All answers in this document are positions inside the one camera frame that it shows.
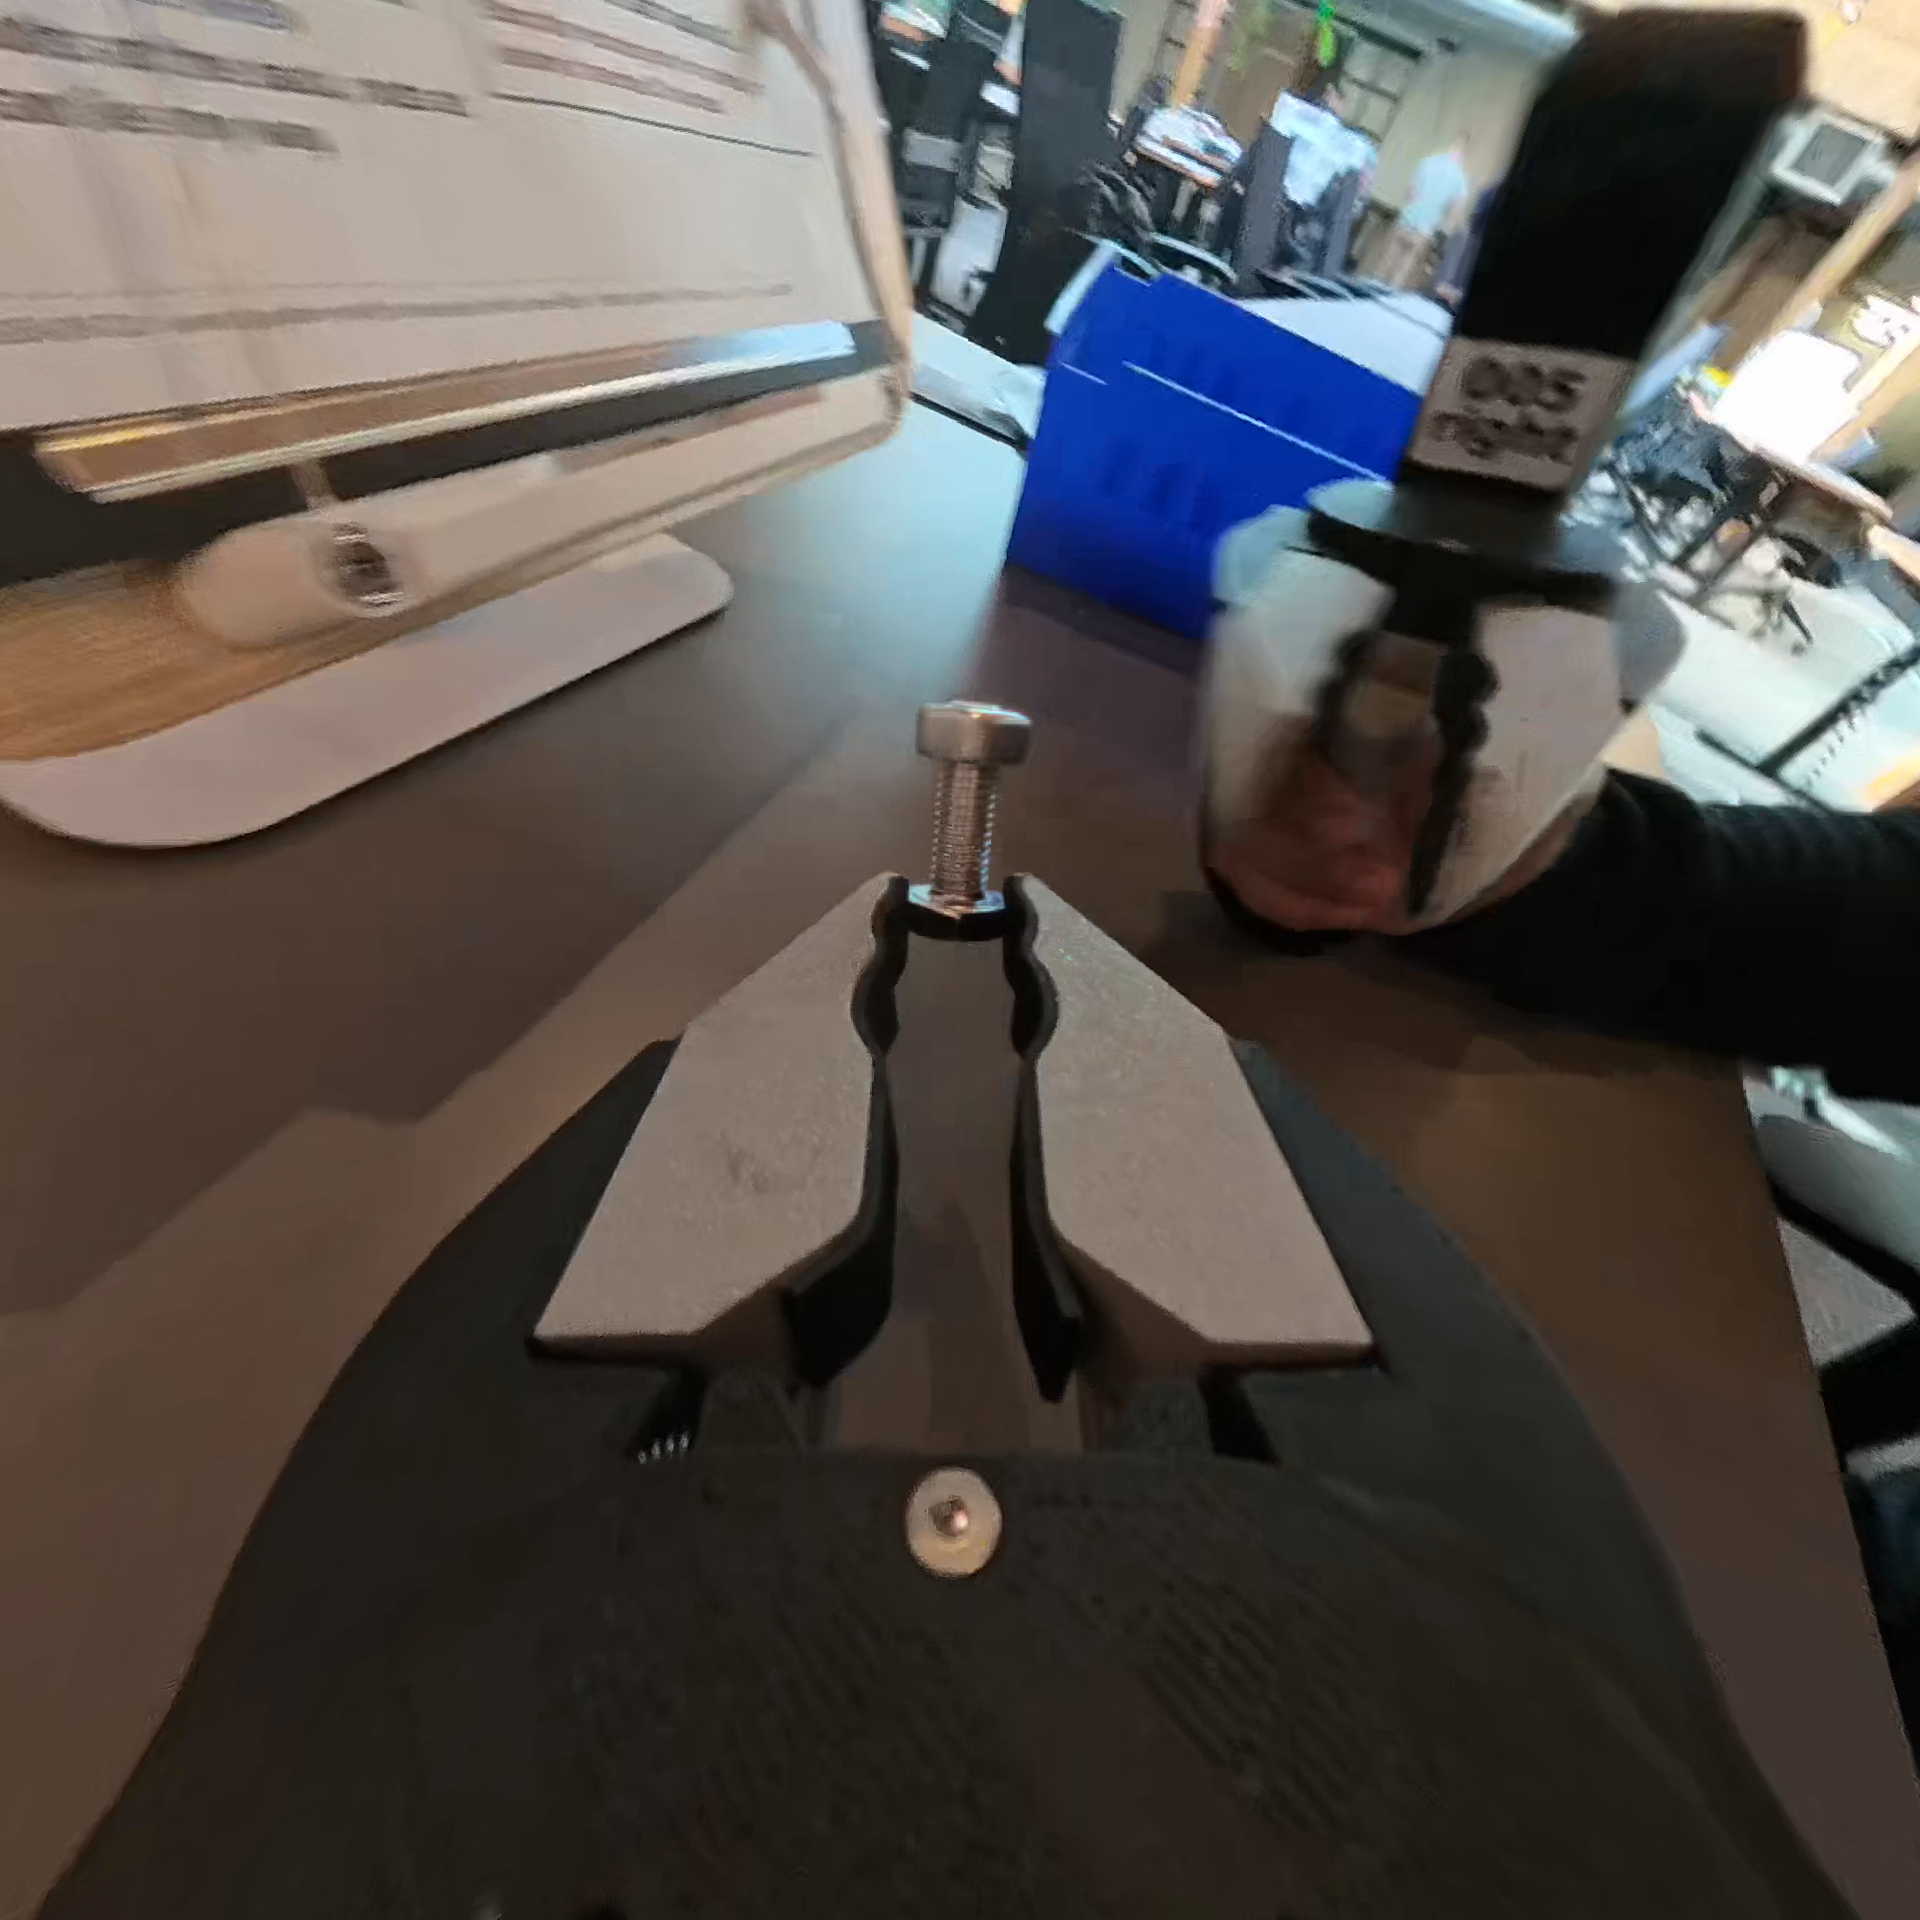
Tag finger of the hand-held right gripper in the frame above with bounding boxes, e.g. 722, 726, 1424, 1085
1401, 593, 1691, 929
1201, 507, 1419, 936

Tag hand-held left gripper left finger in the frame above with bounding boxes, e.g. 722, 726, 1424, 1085
532, 874, 913, 1390

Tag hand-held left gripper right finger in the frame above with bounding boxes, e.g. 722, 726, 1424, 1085
1001, 874, 1376, 1404

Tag silver hex head bolt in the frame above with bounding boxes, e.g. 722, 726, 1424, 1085
915, 700, 1037, 902

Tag person's right forearm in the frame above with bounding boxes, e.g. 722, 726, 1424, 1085
1411, 769, 1920, 1109

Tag person's right hand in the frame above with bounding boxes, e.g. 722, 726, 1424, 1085
1218, 737, 1434, 936

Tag blue plastic bin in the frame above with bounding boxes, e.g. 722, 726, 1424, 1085
1001, 264, 1453, 643

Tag white background desk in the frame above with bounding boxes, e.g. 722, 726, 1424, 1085
1687, 326, 1920, 608

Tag black cabinet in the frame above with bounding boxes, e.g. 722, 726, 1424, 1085
967, 0, 1130, 365

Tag instruction sheet on wooden stand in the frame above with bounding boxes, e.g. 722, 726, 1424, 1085
0, 0, 921, 852

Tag printed instruction sheet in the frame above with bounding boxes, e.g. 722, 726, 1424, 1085
0, 0, 890, 441

